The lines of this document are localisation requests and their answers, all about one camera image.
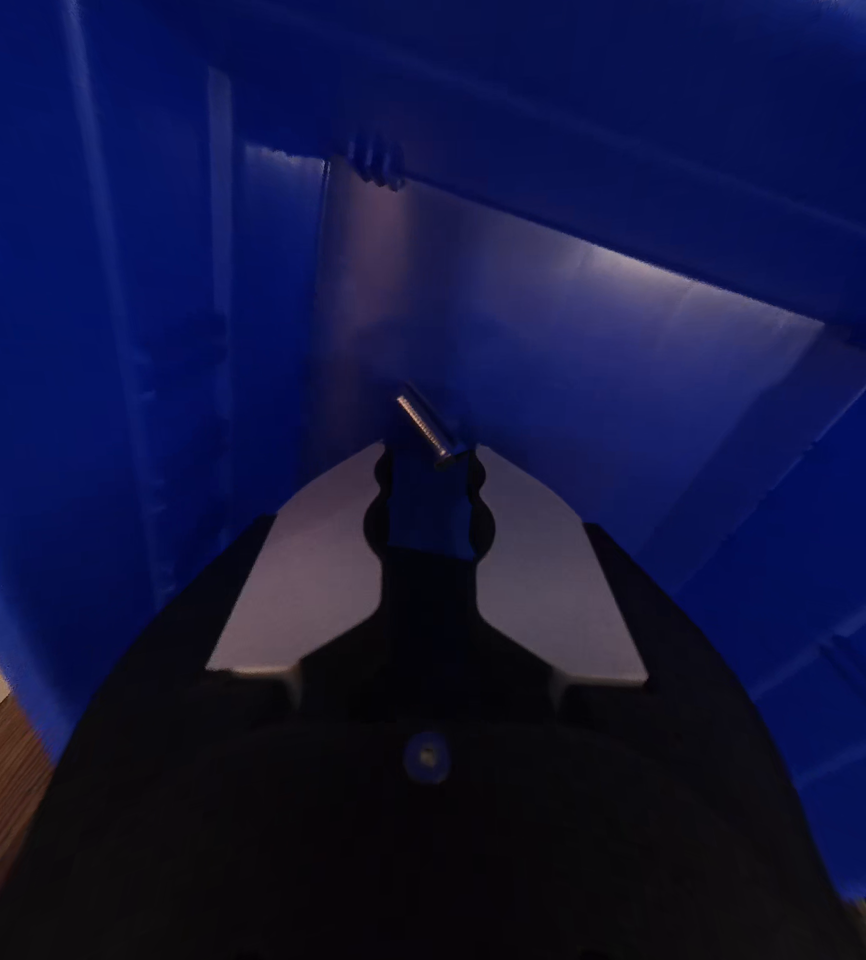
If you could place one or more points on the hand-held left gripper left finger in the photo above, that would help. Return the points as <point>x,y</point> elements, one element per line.
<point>305,585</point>

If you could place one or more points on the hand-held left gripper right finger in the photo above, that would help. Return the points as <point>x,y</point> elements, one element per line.
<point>553,592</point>

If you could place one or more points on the silver hex bolt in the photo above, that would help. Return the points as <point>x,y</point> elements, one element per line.
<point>427,426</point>

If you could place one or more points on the blue plastic storage bin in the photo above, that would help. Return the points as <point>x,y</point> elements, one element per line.
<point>628,390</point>

